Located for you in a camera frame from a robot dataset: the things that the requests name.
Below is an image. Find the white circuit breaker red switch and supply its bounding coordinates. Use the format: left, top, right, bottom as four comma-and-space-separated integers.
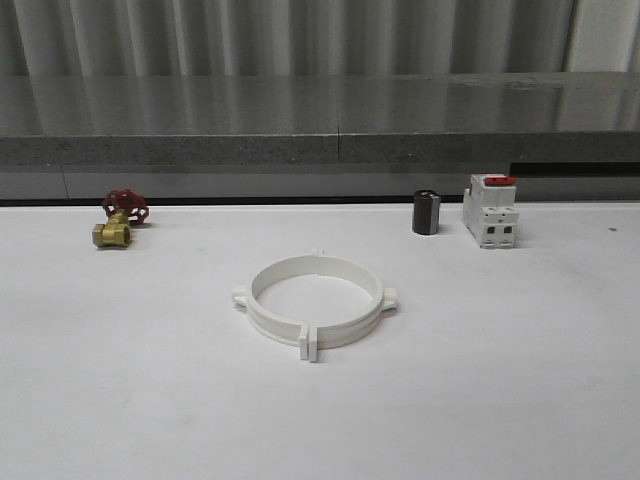
462, 174, 519, 249

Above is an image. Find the brass valve red handwheel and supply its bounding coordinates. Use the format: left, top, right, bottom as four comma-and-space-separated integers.
92, 189, 149, 248

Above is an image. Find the grey stone counter ledge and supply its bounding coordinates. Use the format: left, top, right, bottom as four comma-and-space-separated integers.
1, 73, 639, 173

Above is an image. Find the dark brown cylindrical capacitor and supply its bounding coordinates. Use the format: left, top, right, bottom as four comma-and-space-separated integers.
412, 190, 441, 235

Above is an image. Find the white half pipe clamp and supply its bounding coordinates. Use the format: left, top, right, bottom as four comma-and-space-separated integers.
306, 255, 397, 362
232, 250, 324, 362

